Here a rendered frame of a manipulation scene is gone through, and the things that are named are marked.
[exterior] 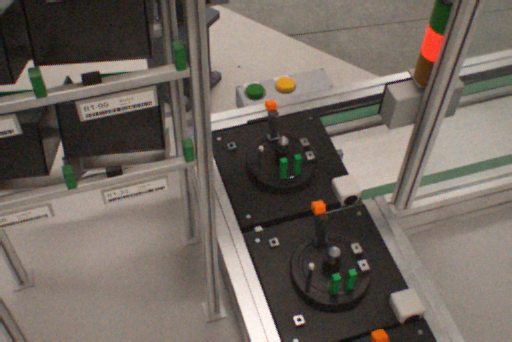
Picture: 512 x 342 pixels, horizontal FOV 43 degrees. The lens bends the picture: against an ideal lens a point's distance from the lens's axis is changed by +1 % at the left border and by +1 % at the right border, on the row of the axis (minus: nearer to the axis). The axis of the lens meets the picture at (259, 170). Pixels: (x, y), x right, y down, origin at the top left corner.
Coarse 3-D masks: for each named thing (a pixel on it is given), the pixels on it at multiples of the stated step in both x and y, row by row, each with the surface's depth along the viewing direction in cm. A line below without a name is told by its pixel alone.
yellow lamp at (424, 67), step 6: (420, 54) 99; (420, 60) 99; (426, 60) 98; (420, 66) 100; (426, 66) 99; (432, 66) 98; (414, 72) 102; (420, 72) 100; (426, 72) 100; (420, 78) 101; (426, 78) 100; (426, 84) 101
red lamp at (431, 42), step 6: (426, 30) 96; (426, 36) 96; (432, 36) 95; (438, 36) 94; (426, 42) 97; (432, 42) 95; (438, 42) 95; (426, 48) 97; (432, 48) 96; (438, 48) 95; (426, 54) 98; (432, 54) 97; (432, 60) 97
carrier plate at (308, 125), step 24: (288, 120) 136; (312, 120) 136; (216, 144) 131; (240, 144) 132; (312, 144) 132; (240, 168) 128; (336, 168) 128; (240, 192) 124; (264, 192) 124; (288, 192) 124; (312, 192) 124; (240, 216) 121; (264, 216) 121; (288, 216) 121
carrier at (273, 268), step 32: (288, 224) 120; (352, 224) 120; (256, 256) 115; (288, 256) 115; (320, 256) 113; (352, 256) 114; (384, 256) 116; (288, 288) 112; (320, 288) 109; (352, 288) 109; (384, 288) 112; (288, 320) 108; (320, 320) 108; (352, 320) 108; (384, 320) 108; (416, 320) 110
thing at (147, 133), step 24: (120, 72) 109; (96, 96) 105; (72, 120) 83; (96, 120) 83; (120, 120) 84; (144, 120) 84; (72, 144) 84; (96, 144) 85; (120, 144) 85; (144, 144) 86
